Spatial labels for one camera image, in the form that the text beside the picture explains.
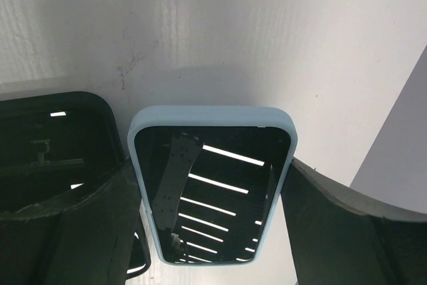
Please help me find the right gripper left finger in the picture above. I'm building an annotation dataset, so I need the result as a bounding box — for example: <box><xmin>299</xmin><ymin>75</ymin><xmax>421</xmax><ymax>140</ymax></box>
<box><xmin>1</xmin><ymin>160</ymin><xmax>141</xmax><ymax>284</ymax></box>

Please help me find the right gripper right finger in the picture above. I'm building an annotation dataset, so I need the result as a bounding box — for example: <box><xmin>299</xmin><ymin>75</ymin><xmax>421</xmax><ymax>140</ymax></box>
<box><xmin>281</xmin><ymin>160</ymin><xmax>426</xmax><ymax>284</ymax></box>

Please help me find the black phone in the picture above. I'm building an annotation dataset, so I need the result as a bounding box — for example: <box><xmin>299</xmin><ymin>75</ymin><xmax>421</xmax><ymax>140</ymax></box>
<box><xmin>1</xmin><ymin>91</ymin><xmax>151</xmax><ymax>281</ymax></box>

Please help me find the light blue cased phone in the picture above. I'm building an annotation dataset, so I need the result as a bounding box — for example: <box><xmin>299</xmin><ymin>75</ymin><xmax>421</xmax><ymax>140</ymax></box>
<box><xmin>127</xmin><ymin>105</ymin><xmax>298</xmax><ymax>266</ymax></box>

